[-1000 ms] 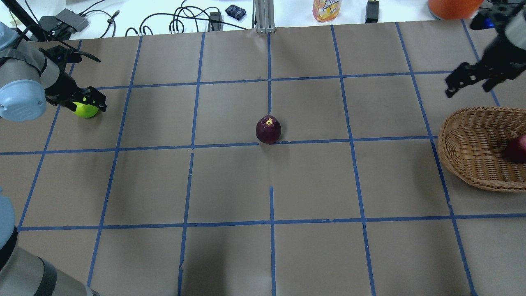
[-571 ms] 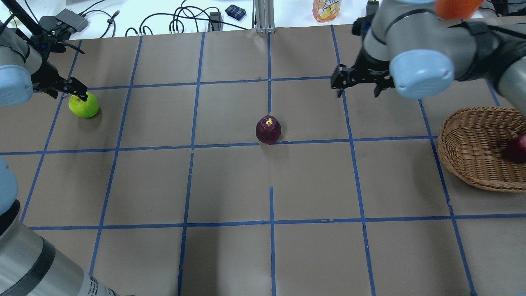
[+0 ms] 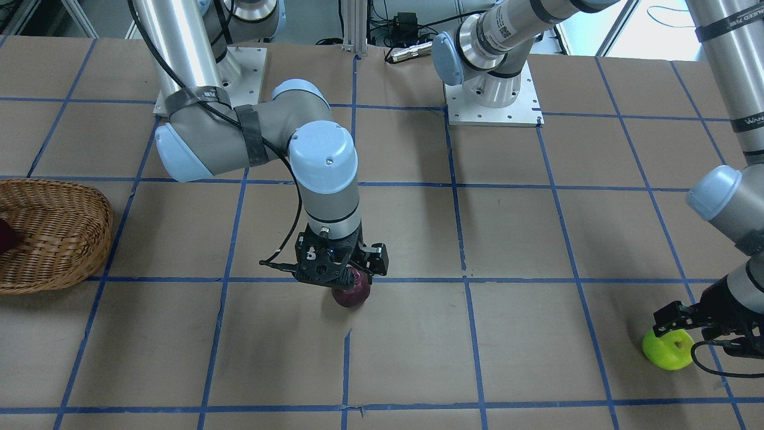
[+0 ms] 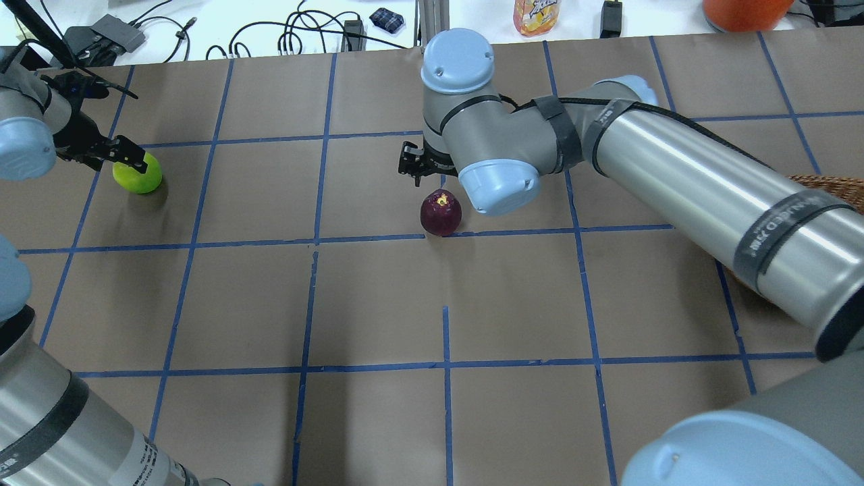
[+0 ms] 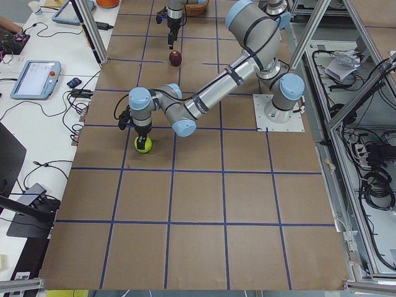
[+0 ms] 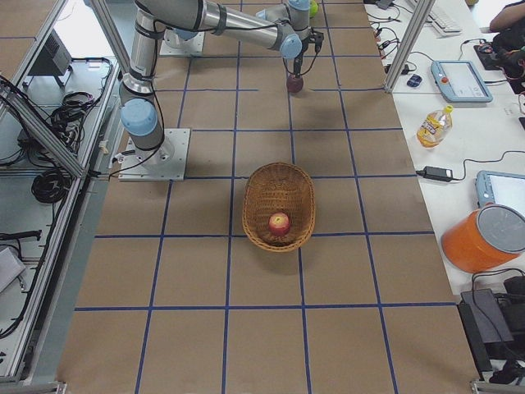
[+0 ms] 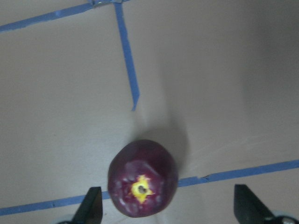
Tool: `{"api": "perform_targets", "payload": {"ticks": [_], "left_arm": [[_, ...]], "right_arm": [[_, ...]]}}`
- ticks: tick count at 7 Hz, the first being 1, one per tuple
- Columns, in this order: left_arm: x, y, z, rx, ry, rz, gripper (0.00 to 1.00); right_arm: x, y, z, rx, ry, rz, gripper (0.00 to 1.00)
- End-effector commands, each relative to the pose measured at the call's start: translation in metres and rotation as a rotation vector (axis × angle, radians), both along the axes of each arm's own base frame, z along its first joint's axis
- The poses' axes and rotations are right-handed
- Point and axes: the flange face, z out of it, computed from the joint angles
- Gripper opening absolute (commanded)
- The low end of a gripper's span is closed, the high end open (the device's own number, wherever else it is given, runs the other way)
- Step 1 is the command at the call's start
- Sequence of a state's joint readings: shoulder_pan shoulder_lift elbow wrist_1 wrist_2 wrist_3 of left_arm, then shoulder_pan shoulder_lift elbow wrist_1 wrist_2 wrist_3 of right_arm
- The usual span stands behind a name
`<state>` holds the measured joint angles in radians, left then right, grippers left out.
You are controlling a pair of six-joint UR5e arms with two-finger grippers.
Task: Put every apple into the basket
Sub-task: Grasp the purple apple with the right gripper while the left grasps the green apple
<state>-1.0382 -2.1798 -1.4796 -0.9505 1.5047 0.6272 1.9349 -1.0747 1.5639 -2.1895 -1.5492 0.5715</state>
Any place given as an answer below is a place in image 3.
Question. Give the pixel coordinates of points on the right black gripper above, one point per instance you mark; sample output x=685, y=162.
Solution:
x=377, y=258

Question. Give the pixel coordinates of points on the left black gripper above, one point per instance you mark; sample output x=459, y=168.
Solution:
x=726, y=300

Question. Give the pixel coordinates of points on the green apple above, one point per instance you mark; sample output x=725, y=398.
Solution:
x=671, y=352

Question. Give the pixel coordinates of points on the dark red apple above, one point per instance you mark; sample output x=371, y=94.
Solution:
x=357, y=294

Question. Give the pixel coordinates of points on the red yellow apple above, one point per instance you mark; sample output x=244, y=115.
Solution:
x=8, y=237

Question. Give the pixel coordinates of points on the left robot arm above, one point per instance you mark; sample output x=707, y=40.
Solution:
x=483, y=62

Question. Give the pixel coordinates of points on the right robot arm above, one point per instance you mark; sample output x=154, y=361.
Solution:
x=207, y=134

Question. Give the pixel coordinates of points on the wicker basket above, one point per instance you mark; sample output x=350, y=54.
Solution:
x=63, y=230

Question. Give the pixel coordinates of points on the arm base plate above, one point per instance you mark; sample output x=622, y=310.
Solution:
x=493, y=101
x=241, y=74

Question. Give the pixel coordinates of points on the aluminium frame post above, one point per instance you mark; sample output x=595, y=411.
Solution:
x=354, y=17

